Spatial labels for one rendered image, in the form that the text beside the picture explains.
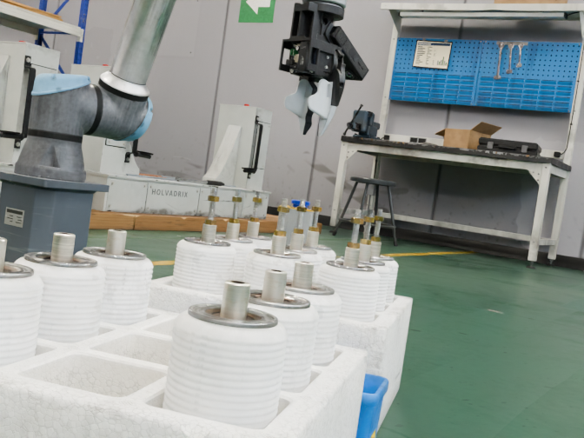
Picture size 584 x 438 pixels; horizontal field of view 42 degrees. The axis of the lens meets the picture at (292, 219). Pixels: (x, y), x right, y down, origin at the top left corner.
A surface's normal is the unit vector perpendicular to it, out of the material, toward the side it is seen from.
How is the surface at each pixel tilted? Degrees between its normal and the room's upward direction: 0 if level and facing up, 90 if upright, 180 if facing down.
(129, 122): 113
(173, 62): 90
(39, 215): 90
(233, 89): 90
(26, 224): 90
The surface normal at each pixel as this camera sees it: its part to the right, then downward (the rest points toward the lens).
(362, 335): -0.25, 0.01
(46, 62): 0.85, 0.15
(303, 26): 0.68, 0.14
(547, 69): -0.51, -0.03
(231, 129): -0.42, -0.39
